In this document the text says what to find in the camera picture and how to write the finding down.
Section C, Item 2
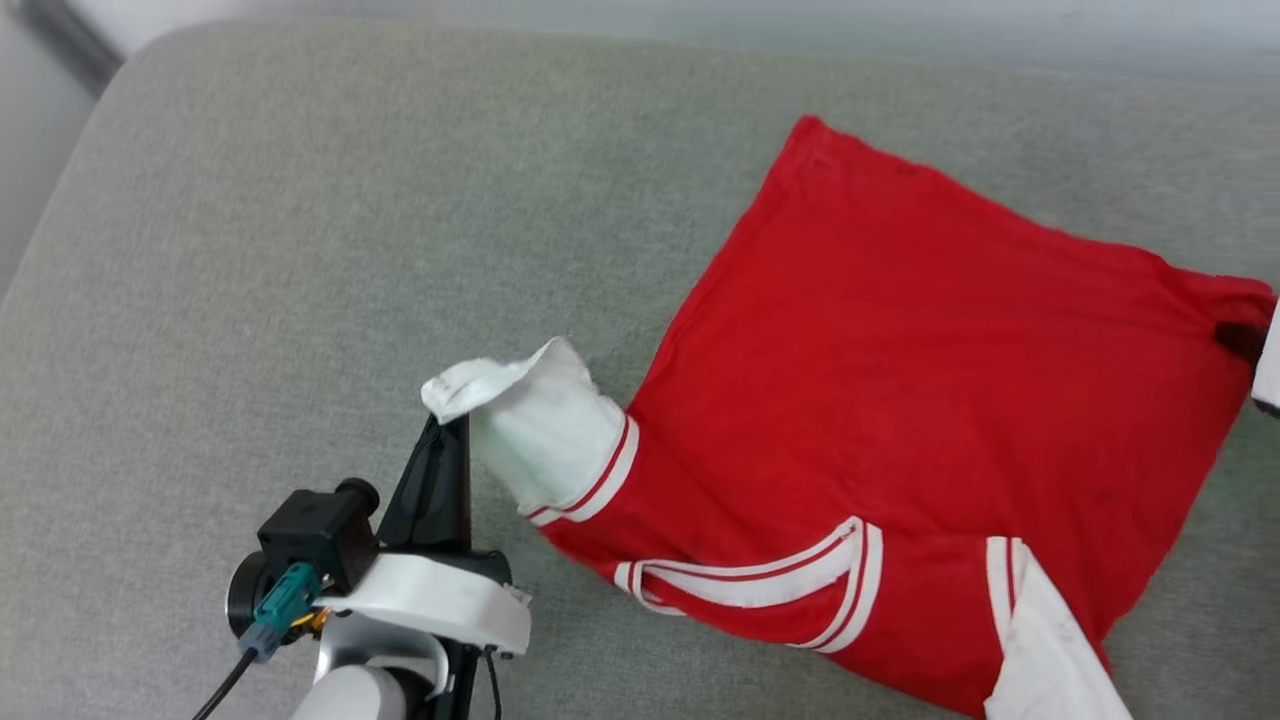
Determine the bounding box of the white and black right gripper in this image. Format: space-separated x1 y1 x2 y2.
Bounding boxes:
1214 293 1280 418

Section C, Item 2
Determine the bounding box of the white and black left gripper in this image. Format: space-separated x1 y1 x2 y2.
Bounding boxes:
312 414 533 720

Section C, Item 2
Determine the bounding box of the red and white shirt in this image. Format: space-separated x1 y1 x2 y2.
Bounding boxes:
420 115 1278 720

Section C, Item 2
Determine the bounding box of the teal camera cable connector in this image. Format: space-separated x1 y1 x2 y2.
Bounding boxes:
238 562 324 663

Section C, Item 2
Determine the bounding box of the grey wall baseboard strip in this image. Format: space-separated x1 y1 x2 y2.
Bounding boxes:
14 0 127 98

